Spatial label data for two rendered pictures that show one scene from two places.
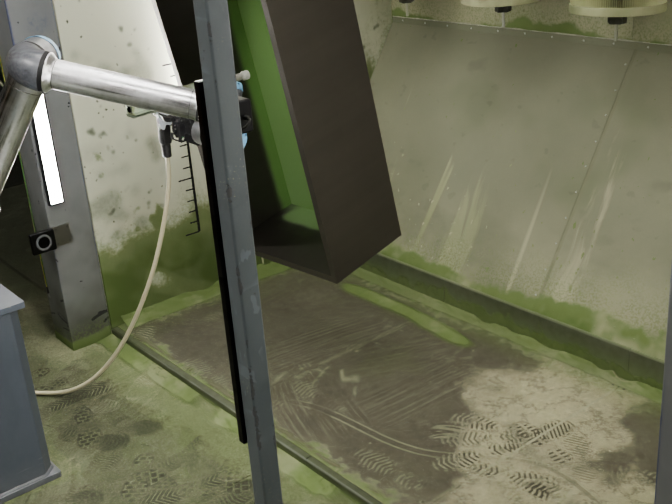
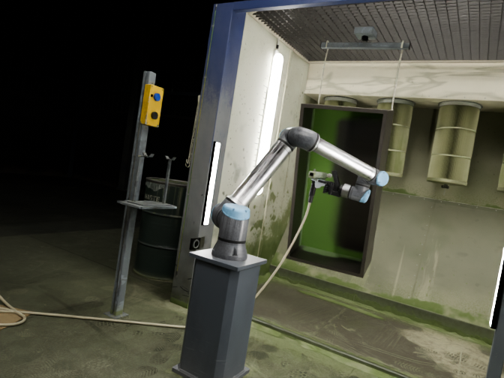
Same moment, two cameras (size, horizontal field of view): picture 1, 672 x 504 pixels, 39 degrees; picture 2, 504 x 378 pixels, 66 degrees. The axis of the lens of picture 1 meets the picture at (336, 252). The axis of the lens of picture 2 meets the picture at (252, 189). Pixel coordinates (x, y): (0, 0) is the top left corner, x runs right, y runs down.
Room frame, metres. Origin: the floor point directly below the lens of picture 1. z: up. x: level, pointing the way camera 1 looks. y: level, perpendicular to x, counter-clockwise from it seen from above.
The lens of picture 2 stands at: (0.73, 1.88, 1.12)
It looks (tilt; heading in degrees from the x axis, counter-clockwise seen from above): 3 degrees down; 338
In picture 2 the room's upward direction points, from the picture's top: 9 degrees clockwise
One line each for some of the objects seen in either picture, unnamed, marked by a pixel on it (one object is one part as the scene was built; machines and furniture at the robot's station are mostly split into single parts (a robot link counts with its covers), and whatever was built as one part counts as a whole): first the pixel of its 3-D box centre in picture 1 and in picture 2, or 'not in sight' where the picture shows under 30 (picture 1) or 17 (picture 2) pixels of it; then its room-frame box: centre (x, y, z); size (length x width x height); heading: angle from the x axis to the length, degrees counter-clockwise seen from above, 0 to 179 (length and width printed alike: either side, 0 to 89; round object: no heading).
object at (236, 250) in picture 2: not in sight; (230, 247); (2.66, 1.17, 0.69); 0.19 x 0.19 x 0.10
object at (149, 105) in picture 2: not in sight; (151, 106); (3.37, 1.60, 1.42); 0.12 x 0.06 x 0.26; 128
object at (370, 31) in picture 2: not in sight; (365, 33); (3.28, 0.13, 2.27); 0.14 x 0.14 x 0.05; 38
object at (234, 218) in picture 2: not in sight; (234, 221); (2.67, 1.17, 0.83); 0.17 x 0.15 x 0.18; 177
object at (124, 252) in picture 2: not in sight; (133, 195); (3.42, 1.64, 0.82); 0.06 x 0.06 x 1.64; 38
